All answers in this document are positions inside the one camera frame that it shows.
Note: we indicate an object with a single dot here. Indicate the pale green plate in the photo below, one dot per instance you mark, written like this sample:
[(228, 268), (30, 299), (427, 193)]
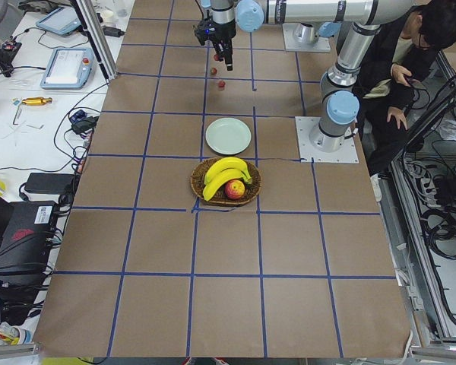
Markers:
[(228, 136)]

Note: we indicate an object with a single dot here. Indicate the white paper cup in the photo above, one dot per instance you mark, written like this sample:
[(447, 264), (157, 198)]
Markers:
[(108, 17)]

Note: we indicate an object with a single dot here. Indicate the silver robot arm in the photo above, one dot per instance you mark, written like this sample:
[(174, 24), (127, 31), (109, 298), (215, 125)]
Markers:
[(310, 33), (221, 19)]

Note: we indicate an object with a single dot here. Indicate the black computer box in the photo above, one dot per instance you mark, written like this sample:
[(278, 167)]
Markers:
[(26, 242)]

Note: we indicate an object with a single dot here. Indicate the grey teach pendant near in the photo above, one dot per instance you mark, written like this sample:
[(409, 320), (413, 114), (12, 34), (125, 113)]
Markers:
[(68, 68)]

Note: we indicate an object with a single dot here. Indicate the black power adapter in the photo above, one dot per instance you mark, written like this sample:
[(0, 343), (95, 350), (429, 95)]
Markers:
[(48, 183)]

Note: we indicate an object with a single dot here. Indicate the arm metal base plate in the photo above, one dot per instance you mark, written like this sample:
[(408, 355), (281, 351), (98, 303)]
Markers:
[(316, 147), (322, 45)]

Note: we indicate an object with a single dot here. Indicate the red yellow apple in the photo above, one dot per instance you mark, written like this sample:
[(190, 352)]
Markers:
[(234, 189)]

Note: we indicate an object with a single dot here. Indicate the grey teach pendant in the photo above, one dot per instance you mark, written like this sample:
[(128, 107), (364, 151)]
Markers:
[(68, 68), (62, 21)]

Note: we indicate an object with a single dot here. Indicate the yellow banana bunch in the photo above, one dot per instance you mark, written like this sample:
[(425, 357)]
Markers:
[(221, 172)]

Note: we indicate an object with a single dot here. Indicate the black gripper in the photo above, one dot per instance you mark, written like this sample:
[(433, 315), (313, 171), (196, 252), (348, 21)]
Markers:
[(221, 34)]

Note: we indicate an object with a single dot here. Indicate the woven wicker basket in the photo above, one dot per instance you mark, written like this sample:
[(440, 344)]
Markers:
[(251, 190)]

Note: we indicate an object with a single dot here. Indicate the gold metal tool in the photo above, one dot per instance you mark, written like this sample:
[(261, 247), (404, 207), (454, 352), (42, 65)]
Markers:
[(37, 101)]

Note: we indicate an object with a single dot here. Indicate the black smartphone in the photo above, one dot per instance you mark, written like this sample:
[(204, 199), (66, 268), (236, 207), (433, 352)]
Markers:
[(410, 80)]

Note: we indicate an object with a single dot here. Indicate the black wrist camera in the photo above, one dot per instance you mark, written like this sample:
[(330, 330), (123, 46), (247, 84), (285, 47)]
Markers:
[(202, 32)]

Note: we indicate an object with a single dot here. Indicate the grey teach pendant far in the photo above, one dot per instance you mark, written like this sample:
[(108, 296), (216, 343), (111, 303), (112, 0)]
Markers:
[(62, 21)]

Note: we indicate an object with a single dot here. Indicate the person in black shirt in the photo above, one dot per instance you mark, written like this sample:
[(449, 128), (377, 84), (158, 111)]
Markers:
[(406, 46)]

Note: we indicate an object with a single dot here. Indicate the aluminium frame post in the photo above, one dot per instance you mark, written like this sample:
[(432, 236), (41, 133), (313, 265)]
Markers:
[(94, 32)]

